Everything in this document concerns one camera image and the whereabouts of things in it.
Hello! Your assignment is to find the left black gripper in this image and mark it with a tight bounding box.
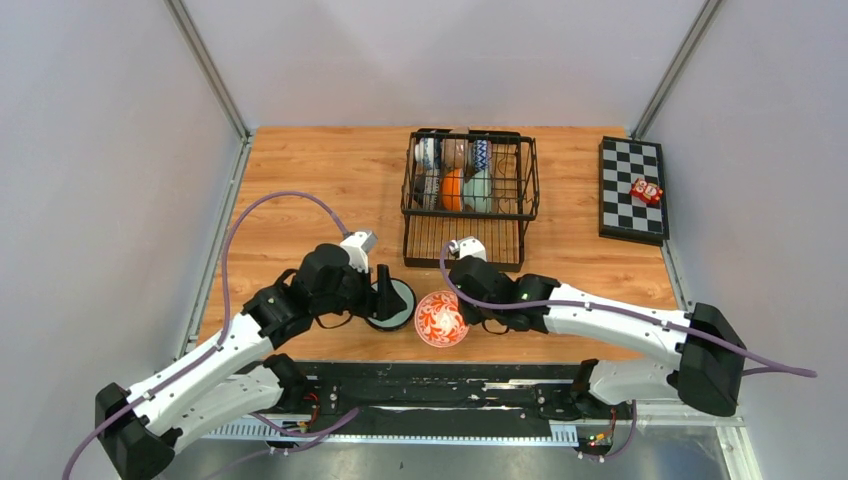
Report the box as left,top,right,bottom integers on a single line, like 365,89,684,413
313,258,408,321

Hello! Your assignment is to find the black celadon bowl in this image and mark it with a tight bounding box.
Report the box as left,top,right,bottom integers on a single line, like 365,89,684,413
365,278,417,332

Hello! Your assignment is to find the red floral small bowl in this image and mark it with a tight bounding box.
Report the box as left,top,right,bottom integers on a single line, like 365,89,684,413
413,290,470,348

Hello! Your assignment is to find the pale green bowl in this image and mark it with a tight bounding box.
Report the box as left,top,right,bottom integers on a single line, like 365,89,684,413
462,171,493,213

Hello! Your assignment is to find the white orange bowl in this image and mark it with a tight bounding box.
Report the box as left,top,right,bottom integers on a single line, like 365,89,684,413
440,168,464,212

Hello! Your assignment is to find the black wire dish rack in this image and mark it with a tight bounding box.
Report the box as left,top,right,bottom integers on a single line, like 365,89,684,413
400,128,540,272

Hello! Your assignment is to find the black cream patterned bowl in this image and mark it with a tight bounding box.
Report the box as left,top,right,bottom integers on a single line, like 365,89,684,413
412,170,441,211

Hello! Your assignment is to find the red patterned bowl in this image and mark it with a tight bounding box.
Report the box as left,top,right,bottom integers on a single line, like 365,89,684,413
469,139,492,173

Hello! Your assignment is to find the brown cream glazed bowl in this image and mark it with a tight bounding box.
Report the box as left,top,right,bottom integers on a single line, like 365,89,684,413
442,126,469,172

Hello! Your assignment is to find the blue floral bowl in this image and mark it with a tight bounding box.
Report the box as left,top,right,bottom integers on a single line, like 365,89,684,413
414,137,442,170

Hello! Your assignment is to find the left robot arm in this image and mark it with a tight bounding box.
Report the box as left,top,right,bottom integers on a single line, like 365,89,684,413
95,243,416,479

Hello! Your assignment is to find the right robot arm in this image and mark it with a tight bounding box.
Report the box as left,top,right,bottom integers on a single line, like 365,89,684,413
447,256,745,418

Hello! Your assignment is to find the black white checkerboard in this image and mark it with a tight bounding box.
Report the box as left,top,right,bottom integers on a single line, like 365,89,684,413
599,136,670,247

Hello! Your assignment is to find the small red toy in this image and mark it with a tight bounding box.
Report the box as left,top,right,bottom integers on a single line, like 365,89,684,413
630,177,664,206

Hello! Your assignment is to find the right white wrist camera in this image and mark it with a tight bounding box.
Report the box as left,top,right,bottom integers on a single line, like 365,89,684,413
448,236,488,261

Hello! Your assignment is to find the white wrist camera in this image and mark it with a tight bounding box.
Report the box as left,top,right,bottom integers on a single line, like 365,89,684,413
339,230,378,273
448,236,488,261

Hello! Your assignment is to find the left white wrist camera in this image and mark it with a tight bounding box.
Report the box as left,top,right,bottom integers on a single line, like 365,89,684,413
339,230,378,273

